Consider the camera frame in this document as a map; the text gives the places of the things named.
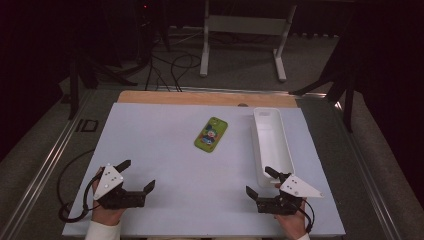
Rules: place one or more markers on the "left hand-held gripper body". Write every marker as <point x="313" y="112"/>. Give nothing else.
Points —
<point x="108" y="181"/>

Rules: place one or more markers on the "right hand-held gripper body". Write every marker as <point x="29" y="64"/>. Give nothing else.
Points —
<point x="296" y="188"/>

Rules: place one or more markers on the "white plastic bin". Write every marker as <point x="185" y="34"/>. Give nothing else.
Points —
<point x="271" y="143"/>

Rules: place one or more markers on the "green cartoon phone case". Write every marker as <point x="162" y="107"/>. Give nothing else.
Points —
<point x="211" y="134"/>

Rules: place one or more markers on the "person's left hand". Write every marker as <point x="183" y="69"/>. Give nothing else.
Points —
<point x="106" y="216"/>

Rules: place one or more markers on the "person's right hand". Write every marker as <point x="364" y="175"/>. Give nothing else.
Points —
<point x="295" y="225"/>

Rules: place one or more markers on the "white table sheet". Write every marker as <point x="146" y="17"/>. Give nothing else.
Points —
<point x="186" y="186"/>

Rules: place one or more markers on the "black tripod stand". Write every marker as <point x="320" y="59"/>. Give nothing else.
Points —
<point x="74" y="86"/>
<point x="349" y="106"/>

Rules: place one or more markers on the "aluminium floor rail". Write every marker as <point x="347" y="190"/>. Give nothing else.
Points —
<point x="216" y="89"/>
<point x="43" y="166"/>
<point x="366" y="173"/>

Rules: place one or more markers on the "white metal desk frame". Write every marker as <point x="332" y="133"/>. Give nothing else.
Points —
<point x="246" y="25"/>

